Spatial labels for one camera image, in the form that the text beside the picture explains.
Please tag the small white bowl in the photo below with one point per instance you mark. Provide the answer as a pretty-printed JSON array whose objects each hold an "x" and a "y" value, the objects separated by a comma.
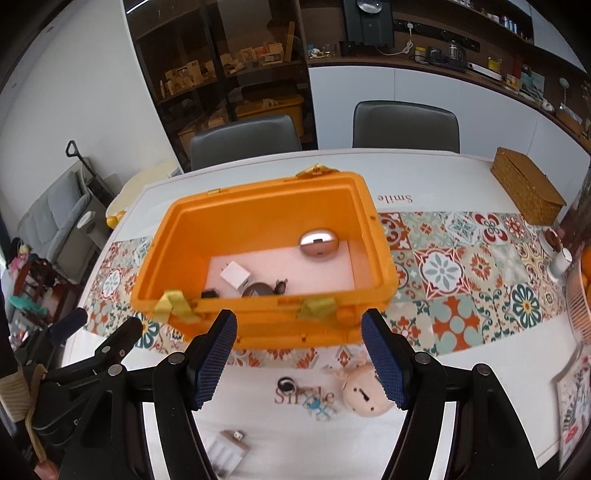
[{"x": 550, "y": 240}]

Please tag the pile of oranges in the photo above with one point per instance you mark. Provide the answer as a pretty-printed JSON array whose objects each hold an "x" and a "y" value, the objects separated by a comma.
[{"x": 586, "y": 267}]

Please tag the dark glass cabinet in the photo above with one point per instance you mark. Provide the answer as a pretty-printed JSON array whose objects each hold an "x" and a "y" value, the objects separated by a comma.
[{"x": 207, "y": 60}]

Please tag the pink round toy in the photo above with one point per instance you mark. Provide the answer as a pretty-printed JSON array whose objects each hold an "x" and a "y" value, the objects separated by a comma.
[{"x": 362, "y": 397}]

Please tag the orange plastic crate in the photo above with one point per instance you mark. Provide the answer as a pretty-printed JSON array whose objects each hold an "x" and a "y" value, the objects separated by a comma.
[{"x": 258, "y": 217}]

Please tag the patterned table runner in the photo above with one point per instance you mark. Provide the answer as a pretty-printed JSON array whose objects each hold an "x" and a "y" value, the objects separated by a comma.
[{"x": 461, "y": 277}]

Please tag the grey dining chair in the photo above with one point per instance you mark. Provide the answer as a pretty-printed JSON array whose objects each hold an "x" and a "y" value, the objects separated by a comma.
[
  {"x": 406, "y": 124},
  {"x": 244, "y": 141}
]

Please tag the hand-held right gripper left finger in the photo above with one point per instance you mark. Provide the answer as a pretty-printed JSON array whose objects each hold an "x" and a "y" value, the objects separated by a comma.
[{"x": 212, "y": 360}]

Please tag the white battery charger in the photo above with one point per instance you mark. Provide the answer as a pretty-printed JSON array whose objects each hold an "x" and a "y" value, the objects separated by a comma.
[{"x": 228, "y": 452}]

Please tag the black round tape measure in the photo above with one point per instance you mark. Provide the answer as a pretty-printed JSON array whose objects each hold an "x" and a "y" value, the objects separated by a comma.
[{"x": 258, "y": 290}]

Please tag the floral placemat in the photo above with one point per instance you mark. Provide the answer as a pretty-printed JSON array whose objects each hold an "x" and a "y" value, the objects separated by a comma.
[{"x": 572, "y": 406}]

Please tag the pink fruit basket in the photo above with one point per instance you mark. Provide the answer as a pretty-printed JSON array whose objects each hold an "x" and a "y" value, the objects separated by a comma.
[{"x": 579, "y": 314}]

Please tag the black coffee machine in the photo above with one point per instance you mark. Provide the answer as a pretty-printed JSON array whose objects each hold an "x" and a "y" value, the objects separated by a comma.
[{"x": 368, "y": 23}]

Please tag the white charger plug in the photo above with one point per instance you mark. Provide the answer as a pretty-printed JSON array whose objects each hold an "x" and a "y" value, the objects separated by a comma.
[{"x": 234, "y": 276}]

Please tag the dark wall shelf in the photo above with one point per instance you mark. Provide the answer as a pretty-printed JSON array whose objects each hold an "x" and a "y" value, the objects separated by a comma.
[{"x": 485, "y": 50}]

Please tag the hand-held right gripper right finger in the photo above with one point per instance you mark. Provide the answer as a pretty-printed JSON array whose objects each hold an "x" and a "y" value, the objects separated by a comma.
[{"x": 385, "y": 362}]

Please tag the cream cushioned seat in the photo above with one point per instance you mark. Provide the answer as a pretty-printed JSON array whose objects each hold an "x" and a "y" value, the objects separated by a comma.
[{"x": 147, "y": 177}]

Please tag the wicker box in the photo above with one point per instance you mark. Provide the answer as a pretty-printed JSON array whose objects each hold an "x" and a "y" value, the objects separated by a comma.
[{"x": 526, "y": 184}]

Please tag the white cup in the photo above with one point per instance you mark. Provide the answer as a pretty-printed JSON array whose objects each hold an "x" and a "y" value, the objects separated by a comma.
[{"x": 560, "y": 264}]

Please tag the silver oval case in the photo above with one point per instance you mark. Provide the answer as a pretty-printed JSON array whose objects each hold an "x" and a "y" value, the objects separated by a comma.
[{"x": 318, "y": 243}]

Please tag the dark wooden chair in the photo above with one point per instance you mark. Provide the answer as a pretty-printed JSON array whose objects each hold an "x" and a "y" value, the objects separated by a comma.
[{"x": 41, "y": 290}]

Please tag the grey sofa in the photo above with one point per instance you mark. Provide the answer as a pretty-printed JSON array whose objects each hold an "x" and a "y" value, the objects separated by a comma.
[{"x": 55, "y": 217}]

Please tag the small black clip device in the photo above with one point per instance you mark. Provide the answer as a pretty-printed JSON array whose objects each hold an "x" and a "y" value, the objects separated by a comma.
[{"x": 210, "y": 294}]

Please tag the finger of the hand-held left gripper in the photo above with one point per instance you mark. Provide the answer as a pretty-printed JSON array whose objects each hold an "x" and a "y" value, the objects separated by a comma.
[
  {"x": 69, "y": 325},
  {"x": 122, "y": 339}
]

